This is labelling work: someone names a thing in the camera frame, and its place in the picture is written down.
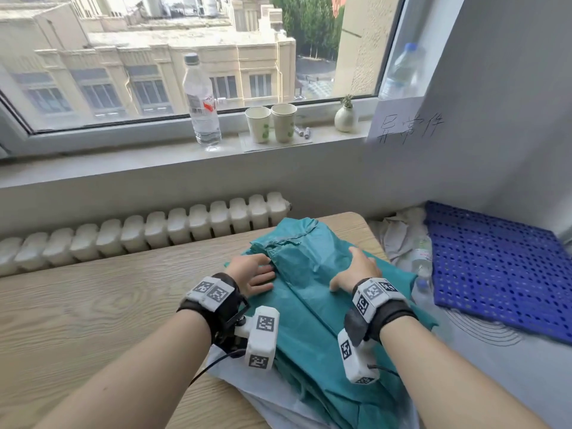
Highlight person's right hand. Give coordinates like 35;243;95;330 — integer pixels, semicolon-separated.
329;246;384;294

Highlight person's left hand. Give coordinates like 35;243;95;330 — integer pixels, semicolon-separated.
223;253;276;299

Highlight person's left forearm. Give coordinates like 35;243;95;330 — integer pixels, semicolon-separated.
35;310;212;429

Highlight white crumpled cloth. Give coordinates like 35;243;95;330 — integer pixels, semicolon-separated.
380;207;430;264

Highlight small clear plastic bottle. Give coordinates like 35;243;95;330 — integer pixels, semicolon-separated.
411;236;434;282

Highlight white radiator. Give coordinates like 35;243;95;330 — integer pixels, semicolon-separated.
0;191;292;278

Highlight blue perforated plastic panel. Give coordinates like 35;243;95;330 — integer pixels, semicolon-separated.
424;200;572;346

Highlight wooden table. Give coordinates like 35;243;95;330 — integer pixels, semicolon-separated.
0;212;390;429

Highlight small white vase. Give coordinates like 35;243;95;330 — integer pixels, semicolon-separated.
334;94;358;133

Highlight clear plastic bottle red label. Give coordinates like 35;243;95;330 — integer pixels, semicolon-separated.
183;53;223;151

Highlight large clear plastic bottle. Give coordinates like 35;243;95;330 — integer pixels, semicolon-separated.
380;42;425;101

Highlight beige window cover sheet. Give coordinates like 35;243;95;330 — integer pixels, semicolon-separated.
332;0;401;98

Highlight black wrist strap white markers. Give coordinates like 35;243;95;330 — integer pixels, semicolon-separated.
343;277;419;349
177;272;251;349

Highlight white wrist camera with markers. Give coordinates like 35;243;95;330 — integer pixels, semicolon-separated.
234;306;281;371
337;328;381;386

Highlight thin black camera cable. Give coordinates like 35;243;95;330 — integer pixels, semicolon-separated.
367;363;401;378
188;349;247;387

